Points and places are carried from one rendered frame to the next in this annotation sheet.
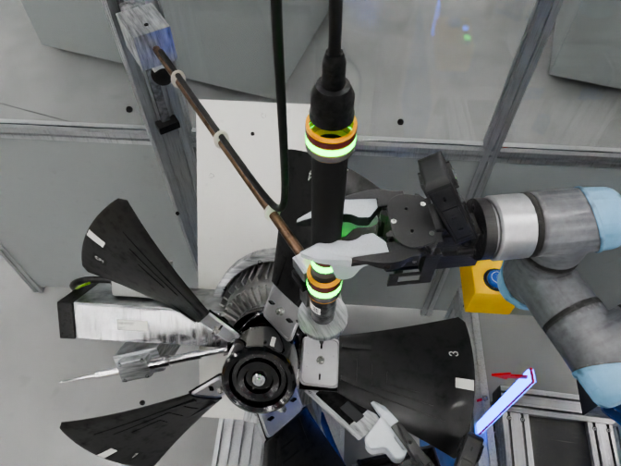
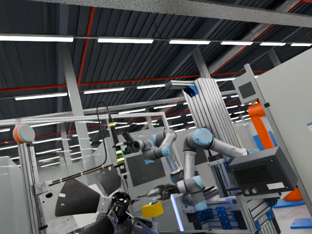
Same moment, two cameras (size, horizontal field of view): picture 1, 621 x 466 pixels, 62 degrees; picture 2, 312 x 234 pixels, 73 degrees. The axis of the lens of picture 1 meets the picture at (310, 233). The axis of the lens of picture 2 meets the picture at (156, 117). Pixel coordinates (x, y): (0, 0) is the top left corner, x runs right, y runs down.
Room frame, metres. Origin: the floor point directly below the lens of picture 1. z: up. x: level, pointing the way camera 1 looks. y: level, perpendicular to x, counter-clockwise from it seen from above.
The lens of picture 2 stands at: (-0.86, 0.85, 1.31)
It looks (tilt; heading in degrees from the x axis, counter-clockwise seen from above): 14 degrees up; 312
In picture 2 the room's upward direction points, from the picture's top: 17 degrees counter-clockwise
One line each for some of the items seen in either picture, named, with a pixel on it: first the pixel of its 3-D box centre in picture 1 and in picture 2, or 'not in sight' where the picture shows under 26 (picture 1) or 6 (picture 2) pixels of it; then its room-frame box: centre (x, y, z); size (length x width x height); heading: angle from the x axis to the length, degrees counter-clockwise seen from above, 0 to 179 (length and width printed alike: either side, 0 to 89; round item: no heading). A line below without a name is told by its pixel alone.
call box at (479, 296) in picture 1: (487, 274); (152, 210); (0.59, -0.40, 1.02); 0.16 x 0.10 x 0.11; 176
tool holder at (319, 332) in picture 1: (319, 296); (121, 168); (0.33, -0.01, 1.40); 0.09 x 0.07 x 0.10; 31
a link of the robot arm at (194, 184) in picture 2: not in sight; (193, 184); (-0.01, -0.26, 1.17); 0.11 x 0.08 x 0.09; 33
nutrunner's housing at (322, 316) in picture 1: (326, 234); (117, 145); (0.32, -0.02, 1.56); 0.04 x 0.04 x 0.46
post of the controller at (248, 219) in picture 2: not in sight; (245, 212); (-0.23, -0.34, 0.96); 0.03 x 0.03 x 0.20; 86
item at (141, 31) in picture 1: (146, 34); (43, 187); (0.86, 0.31, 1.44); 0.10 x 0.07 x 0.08; 31
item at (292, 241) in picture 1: (220, 139); (81, 174); (0.58, 0.14, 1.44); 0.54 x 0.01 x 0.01; 31
